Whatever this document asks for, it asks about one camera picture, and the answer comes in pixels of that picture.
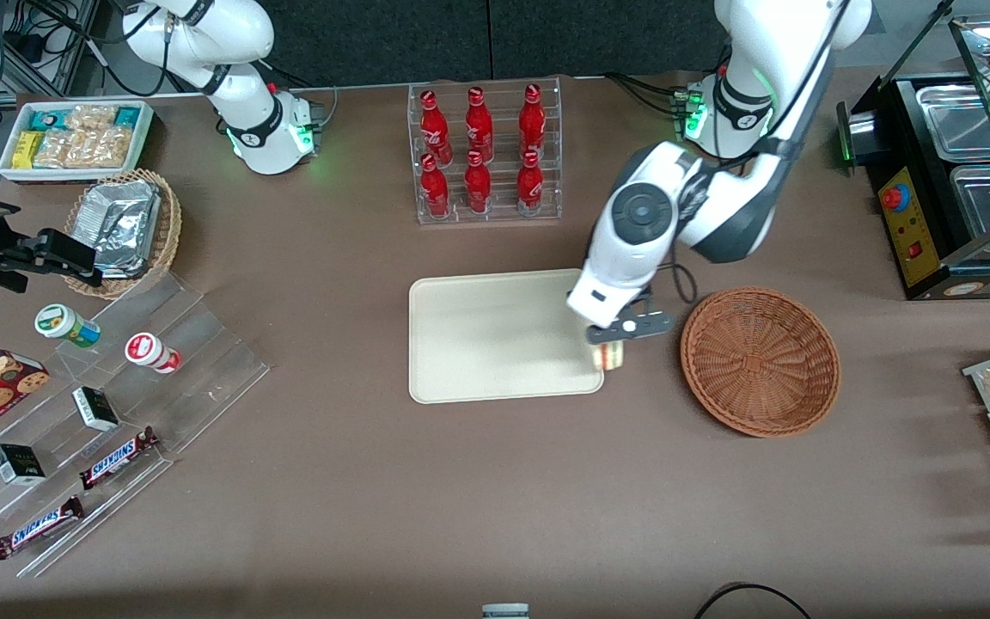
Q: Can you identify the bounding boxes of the black left arm base cables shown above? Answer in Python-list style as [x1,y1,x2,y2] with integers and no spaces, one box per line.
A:
[605,73,694,117]

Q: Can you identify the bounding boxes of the silver foil packet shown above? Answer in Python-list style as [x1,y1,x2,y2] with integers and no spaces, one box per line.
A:
[93,245,154,279]
[76,181,161,259]

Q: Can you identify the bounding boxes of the aluminium frame shelf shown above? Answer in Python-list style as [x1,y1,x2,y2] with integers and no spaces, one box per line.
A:
[1,0,105,100]

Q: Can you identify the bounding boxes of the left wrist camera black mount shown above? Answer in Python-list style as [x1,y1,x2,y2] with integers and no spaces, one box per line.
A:
[585,311,676,346]

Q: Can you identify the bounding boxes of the Snickers chocolate bar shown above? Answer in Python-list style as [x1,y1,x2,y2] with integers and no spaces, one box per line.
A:
[0,495,85,561]
[78,426,161,491]

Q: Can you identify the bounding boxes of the yellow snack packet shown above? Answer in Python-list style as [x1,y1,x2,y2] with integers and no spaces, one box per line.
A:
[12,131,45,170]

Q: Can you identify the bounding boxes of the red cola bottle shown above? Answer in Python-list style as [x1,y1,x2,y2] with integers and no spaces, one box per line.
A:
[516,150,545,216]
[420,153,450,219]
[518,83,546,160]
[465,150,492,215]
[465,86,494,162]
[420,89,451,164]

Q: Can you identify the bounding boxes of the white rectangular snack bin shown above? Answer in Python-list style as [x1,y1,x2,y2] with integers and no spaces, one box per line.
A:
[0,99,155,184]

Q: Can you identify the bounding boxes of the triangular sandwich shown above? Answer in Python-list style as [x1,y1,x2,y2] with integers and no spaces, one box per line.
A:
[590,340,630,372]

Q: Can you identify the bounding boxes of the clear acrylic bottle rack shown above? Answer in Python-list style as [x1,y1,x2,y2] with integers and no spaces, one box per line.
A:
[407,76,563,226]

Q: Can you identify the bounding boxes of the clear nut snack bag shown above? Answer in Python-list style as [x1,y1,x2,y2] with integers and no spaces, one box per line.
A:
[33,129,75,169]
[65,105,118,132]
[67,127,133,169]

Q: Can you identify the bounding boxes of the red lid white cup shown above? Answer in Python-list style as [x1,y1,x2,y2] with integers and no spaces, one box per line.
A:
[124,332,182,375]

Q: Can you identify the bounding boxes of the black left arm hose cable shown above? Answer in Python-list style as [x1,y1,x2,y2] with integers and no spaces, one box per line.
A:
[667,0,857,303]

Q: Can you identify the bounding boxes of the cream plastic tray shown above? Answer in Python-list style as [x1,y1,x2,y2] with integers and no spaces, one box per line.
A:
[408,268,605,405]

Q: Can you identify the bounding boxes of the black food warmer cabinet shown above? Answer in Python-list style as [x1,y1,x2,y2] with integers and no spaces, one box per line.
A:
[834,0,990,302]

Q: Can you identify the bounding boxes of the light tan wicker basket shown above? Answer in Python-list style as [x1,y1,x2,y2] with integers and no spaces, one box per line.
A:
[64,169,183,300]

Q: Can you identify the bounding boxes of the brown round wicker basket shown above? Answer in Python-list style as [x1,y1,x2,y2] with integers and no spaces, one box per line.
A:
[680,286,842,439]

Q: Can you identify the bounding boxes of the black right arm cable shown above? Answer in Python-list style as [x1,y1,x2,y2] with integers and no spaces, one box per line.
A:
[27,0,174,97]

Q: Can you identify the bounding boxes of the black floor cable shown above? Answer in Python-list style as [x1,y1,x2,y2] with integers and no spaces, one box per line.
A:
[693,583,814,619]

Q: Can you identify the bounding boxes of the green lid white cup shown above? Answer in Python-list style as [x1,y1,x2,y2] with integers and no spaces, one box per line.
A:
[34,303,102,348]

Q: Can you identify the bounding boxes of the clear acrylic stepped display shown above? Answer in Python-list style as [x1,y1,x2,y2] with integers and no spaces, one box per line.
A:
[0,271,271,579]

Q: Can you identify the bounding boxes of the small black white box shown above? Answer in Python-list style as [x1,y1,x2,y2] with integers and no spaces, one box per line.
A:
[0,443,46,487]
[72,386,120,432]

